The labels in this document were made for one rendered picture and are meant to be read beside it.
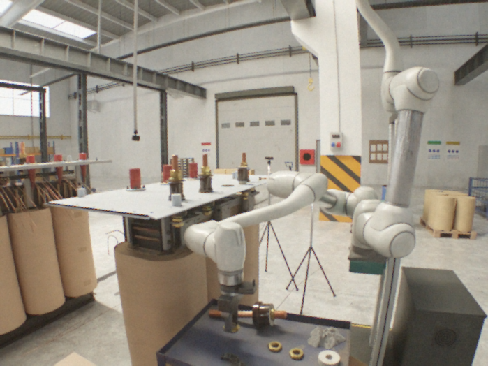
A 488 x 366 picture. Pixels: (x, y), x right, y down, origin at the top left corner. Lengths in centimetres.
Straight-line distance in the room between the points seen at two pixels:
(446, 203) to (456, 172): 949
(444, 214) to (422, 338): 456
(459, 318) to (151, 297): 151
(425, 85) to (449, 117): 1425
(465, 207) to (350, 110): 301
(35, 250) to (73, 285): 59
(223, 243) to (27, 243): 210
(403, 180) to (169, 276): 111
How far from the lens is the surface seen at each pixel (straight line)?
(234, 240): 91
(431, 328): 165
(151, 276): 144
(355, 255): 140
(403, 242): 115
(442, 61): 1586
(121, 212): 112
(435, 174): 1520
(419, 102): 121
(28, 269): 282
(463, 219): 623
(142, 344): 175
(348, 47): 686
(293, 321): 127
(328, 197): 172
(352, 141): 647
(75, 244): 297
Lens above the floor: 158
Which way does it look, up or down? 8 degrees down
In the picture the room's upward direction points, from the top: 1 degrees counter-clockwise
